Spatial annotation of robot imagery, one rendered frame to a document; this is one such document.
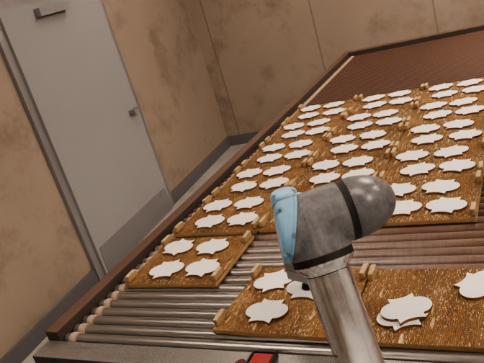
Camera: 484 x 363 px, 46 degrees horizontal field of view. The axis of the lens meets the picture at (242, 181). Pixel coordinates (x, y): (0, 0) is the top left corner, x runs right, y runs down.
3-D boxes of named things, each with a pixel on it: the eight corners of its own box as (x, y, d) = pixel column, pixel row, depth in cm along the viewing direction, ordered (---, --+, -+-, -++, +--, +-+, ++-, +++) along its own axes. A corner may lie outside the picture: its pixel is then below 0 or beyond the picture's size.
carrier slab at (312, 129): (330, 138, 321) (328, 131, 320) (264, 146, 341) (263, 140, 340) (346, 117, 349) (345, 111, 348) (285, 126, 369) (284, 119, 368)
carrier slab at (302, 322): (339, 343, 156) (338, 338, 155) (213, 333, 177) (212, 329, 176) (372, 271, 183) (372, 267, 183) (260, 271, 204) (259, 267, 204)
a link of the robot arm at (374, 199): (402, 156, 103) (352, 180, 151) (344, 176, 102) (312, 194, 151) (425, 218, 102) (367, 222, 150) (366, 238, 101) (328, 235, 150)
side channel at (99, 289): (67, 353, 202) (56, 332, 199) (55, 353, 205) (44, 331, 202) (351, 63, 531) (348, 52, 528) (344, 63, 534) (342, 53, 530)
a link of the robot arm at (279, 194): (271, 201, 150) (266, 190, 158) (281, 238, 153) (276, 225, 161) (299, 191, 150) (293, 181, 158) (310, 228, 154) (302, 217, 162)
